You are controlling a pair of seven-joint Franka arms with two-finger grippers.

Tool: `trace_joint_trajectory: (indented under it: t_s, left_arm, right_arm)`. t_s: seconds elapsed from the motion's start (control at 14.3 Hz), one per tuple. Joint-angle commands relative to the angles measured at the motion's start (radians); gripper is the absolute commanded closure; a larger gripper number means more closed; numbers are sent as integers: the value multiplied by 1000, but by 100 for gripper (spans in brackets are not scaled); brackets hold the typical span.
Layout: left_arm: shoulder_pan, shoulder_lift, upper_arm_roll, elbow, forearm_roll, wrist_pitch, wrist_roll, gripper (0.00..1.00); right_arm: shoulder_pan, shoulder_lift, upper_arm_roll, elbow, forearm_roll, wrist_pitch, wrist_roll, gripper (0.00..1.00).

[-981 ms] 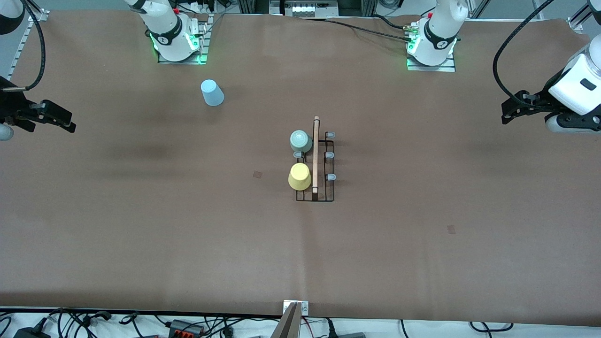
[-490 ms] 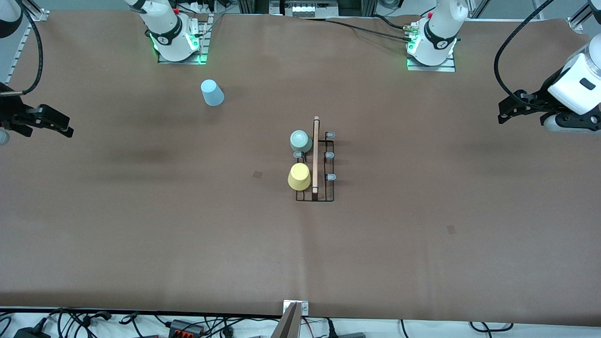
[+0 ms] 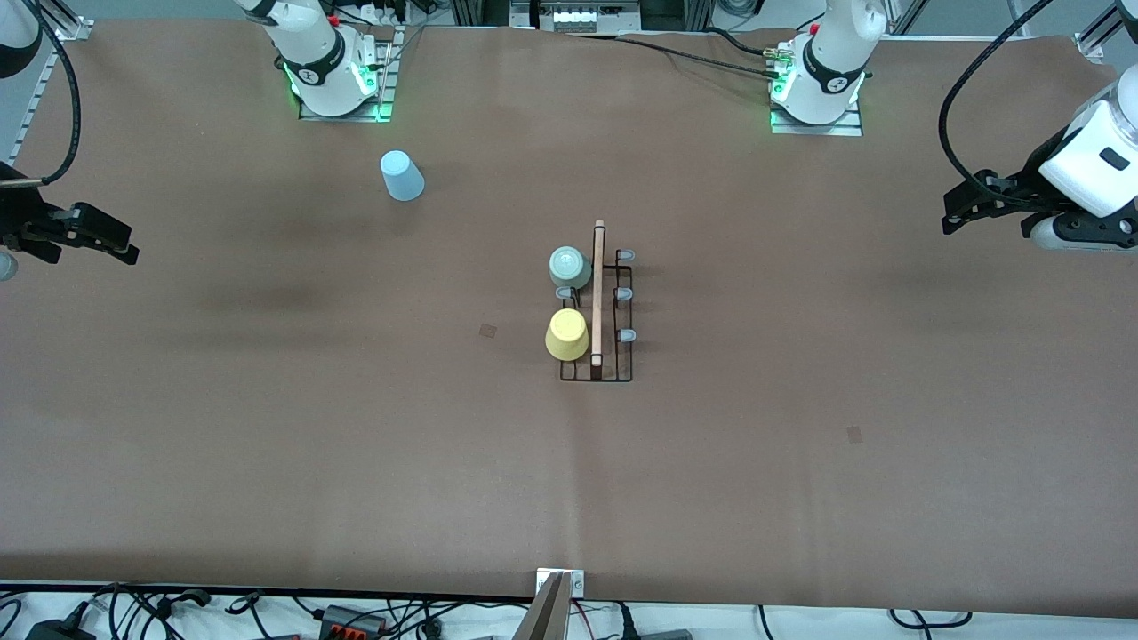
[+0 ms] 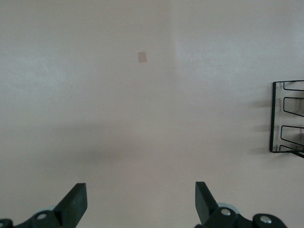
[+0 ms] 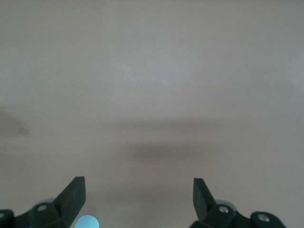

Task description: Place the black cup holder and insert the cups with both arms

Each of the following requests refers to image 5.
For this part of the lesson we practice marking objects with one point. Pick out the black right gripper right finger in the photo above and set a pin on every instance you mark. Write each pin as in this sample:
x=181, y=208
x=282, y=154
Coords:
x=204, y=209

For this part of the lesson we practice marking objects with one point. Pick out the light blue plastic cup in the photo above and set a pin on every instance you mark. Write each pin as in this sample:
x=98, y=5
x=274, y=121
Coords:
x=86, y=223

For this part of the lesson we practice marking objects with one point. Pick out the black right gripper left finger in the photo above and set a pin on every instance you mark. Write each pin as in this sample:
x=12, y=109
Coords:
x=69, y=204

